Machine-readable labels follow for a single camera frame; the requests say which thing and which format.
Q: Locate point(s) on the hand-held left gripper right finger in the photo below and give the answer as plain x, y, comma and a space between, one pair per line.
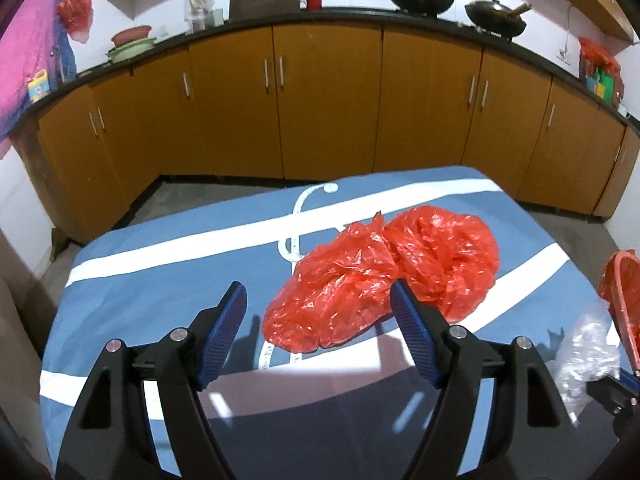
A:
415, 332

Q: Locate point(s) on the clear bag over jars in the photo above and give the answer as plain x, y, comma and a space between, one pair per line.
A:
197, 10

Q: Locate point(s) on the blue striped tablecloth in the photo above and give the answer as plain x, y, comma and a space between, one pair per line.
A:
150, 270

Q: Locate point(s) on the red basin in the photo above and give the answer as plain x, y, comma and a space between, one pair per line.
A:
131, 36

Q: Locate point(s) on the clear crinkled plastic bag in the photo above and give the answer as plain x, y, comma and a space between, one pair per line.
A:
582, 355

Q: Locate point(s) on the red bag with green items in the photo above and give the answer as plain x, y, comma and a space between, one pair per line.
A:
600, 72

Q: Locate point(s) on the red trash bin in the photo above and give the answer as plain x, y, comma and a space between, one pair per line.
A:
625, 310

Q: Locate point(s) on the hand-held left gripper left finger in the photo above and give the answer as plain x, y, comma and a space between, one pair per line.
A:
222, 335

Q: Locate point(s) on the pink quilted blanket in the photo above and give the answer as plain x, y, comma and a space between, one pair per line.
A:
30, 35

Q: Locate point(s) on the pale green container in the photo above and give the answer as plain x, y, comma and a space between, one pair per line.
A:
217, 17

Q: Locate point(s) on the hanging red plastic bag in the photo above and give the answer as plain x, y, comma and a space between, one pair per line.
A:
75, 12

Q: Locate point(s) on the black kitchen countertop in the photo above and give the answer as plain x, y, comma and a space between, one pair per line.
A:
350, 12

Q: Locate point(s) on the wooden kitchen base cabinets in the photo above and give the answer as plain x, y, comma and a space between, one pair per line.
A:
325, 100

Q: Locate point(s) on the small colourful box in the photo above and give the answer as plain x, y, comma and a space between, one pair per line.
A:
39, 89

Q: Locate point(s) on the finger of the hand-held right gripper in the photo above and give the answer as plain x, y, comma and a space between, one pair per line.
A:
610, 390

